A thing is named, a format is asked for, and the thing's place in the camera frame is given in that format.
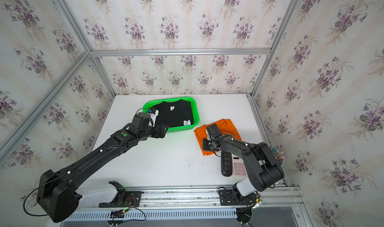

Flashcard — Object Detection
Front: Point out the orange t-shirt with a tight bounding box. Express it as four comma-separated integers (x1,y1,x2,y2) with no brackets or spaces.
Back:
194,119,242,156

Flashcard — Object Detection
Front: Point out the black t-shirt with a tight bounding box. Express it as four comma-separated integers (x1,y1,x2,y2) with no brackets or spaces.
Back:
150,99,195,128

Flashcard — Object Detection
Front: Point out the green plastic mesh basket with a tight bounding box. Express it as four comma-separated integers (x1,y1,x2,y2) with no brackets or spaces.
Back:
142,97,200,133

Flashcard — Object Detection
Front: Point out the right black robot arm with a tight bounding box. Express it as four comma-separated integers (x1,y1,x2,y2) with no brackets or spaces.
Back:
203,124,285,199

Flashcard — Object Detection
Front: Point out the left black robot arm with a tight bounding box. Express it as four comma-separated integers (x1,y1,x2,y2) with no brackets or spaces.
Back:
36,112,169,223

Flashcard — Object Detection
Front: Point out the pink calculator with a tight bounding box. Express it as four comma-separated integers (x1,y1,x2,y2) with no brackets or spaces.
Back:
232,155,247,178

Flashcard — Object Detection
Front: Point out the green cup of pencils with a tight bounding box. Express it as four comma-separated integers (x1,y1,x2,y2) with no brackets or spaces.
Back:
271,146,286,167

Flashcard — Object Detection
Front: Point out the small circuit board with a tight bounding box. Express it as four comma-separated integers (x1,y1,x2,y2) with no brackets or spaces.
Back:
110,210,125,219

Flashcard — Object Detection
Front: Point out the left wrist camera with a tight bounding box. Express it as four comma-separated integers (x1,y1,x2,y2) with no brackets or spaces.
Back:
148,108,159,123

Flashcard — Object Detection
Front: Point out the aluminium mounting rail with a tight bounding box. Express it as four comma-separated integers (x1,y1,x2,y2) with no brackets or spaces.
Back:
53,184,304,211

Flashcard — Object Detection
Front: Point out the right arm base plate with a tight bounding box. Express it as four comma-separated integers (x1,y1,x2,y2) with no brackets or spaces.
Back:
217,187,261,207

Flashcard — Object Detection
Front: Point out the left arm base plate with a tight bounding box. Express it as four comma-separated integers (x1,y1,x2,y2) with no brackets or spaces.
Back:
99,191,142,208

